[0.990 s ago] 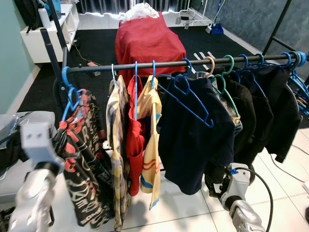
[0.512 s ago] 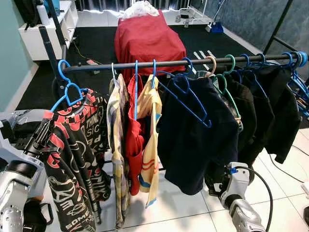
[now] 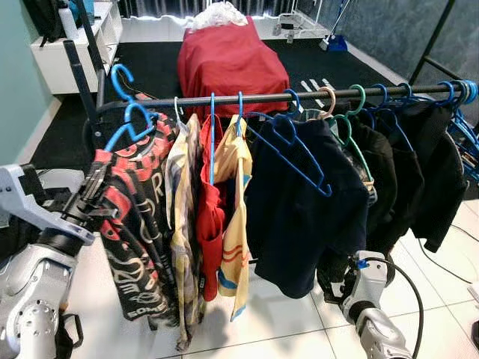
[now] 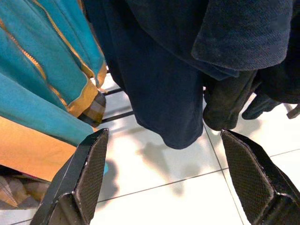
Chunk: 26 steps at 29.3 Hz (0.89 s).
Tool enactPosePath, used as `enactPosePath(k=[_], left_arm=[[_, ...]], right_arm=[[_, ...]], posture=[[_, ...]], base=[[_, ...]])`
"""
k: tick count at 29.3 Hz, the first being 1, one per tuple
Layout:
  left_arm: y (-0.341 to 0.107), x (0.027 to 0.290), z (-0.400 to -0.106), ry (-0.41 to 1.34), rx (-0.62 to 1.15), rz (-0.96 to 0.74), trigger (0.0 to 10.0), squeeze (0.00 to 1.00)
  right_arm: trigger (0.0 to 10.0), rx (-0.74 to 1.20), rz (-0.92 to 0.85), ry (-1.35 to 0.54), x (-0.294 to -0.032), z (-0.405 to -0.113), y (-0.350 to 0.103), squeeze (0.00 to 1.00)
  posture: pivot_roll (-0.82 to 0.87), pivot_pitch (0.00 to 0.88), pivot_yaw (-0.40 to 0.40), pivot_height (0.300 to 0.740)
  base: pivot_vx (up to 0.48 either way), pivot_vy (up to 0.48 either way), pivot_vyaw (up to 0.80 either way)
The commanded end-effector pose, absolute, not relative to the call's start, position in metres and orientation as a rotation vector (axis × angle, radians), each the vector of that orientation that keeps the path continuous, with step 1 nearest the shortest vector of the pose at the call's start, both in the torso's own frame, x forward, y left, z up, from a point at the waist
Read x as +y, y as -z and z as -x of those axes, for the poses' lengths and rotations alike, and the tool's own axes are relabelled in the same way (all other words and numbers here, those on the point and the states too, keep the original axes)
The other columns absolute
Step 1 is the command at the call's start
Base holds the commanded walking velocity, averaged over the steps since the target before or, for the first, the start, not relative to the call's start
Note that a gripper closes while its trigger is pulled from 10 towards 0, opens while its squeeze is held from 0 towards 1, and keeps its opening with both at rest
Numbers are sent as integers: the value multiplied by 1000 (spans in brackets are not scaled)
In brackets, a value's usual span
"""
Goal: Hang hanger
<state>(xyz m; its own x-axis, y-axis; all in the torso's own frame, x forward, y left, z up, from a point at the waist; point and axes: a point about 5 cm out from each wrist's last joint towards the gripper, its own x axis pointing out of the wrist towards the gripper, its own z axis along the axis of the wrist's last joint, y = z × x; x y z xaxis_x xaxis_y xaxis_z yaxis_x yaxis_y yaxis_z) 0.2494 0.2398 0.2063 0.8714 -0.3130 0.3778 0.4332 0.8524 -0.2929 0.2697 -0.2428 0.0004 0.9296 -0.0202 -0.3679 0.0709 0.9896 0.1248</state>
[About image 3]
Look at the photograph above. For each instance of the black red patterned shirt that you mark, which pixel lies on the black red patterned shirt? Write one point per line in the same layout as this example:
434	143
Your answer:
135	224

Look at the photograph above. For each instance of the blue plastic hanger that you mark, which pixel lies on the blue plastic hanger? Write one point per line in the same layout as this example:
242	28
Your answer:
212	142
289	160
241	112
468	142
122	66

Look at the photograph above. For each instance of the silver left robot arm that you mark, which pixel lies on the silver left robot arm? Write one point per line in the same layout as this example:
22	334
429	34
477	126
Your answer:
34	299

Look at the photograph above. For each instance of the pink plastic hanger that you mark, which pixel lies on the pink plastic hanger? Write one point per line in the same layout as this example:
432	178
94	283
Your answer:
331	91

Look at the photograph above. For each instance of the green plastic hanger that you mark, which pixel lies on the green plastic hanger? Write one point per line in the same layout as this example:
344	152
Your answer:
361	90

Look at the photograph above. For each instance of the navy blue shirt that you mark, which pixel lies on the navy blue shirt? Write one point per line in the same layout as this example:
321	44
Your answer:
299	239

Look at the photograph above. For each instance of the beige plaid shirt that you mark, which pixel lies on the beige plaid shirt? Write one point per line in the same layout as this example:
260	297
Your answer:
183	224

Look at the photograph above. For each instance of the black garment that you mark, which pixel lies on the black garment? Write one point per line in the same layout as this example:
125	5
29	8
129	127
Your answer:
438	187
378	194

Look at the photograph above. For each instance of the red garment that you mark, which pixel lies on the red garment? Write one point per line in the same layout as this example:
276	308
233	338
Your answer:
209	224

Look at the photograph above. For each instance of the white shelf unit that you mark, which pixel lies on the white shelf unit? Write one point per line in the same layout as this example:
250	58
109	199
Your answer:
75	63

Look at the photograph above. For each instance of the yellow striped garment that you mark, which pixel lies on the yellow striped garment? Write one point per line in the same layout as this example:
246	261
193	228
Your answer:
236	224

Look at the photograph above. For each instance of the black bag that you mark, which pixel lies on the black bag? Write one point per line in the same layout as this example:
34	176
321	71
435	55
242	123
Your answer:
45	19

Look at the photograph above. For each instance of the red cloth cover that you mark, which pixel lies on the red cloth cover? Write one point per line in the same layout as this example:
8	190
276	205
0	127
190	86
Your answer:
232	67

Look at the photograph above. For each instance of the black metal pole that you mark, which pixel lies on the black metal pole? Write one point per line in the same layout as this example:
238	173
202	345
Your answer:
432	41

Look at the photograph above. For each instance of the white cloth bundle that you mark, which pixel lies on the white cloth bundle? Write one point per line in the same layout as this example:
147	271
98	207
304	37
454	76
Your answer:
221	15

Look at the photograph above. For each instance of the white metal drying rack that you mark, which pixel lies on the white metal drying rack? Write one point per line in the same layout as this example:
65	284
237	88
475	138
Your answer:
284	30

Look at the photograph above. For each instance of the blue dustpan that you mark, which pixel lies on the blue dustpan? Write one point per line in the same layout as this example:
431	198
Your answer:
337	43

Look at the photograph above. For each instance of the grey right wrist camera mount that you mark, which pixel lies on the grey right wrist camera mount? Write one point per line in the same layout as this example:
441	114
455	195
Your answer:
368	280

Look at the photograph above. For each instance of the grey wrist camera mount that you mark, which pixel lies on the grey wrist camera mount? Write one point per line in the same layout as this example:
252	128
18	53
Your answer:
368	280
22	198

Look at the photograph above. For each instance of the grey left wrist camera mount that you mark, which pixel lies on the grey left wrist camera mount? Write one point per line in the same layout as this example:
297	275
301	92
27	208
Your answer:
22	198

